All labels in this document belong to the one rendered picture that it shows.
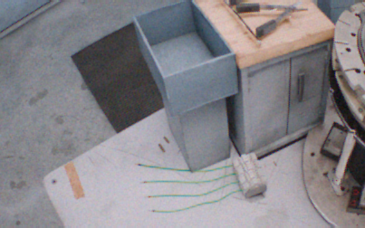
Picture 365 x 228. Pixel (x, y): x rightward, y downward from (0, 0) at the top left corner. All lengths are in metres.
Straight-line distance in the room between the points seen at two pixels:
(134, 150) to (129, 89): 1.20
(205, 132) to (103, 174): 0.24
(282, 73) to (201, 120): 0.16
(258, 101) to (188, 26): 0.18
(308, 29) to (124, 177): 0.46
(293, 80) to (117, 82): 1.48
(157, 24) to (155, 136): 0.26
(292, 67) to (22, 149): 1.61
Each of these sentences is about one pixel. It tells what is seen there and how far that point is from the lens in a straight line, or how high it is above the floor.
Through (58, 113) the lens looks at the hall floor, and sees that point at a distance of 2.17.
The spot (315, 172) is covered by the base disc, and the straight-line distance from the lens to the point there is 0.84.
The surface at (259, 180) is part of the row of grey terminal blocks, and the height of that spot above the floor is 0.82.
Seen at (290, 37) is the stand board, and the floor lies 1.07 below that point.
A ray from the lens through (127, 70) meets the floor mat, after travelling 2.20.
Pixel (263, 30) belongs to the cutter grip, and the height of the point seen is 1.09.
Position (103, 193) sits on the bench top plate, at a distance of 0.88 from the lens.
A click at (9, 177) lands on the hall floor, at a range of 2.07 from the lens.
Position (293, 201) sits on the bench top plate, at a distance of 0.83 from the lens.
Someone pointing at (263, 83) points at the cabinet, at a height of 0.98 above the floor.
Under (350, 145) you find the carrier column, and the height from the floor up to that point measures 0.94.
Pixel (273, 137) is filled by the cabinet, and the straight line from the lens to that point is 0.85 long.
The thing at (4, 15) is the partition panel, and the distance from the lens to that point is 2.74.
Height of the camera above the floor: 1.51
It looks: 50 degrees down
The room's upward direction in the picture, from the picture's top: 12 degrees counter-clockwise
